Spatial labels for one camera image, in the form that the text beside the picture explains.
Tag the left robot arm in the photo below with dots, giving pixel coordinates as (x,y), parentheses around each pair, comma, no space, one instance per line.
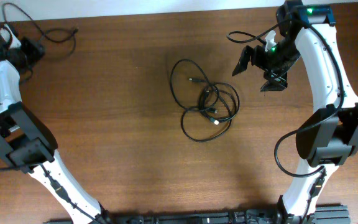
(26,144)

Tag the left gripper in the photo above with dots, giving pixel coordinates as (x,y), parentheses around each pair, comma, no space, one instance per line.
(36,53)

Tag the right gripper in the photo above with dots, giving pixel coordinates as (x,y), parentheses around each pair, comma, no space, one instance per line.
(277,78)

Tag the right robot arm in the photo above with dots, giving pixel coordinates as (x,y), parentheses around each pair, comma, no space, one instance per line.
(330,135)

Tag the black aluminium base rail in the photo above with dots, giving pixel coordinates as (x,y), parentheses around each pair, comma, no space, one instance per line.
(216,217)

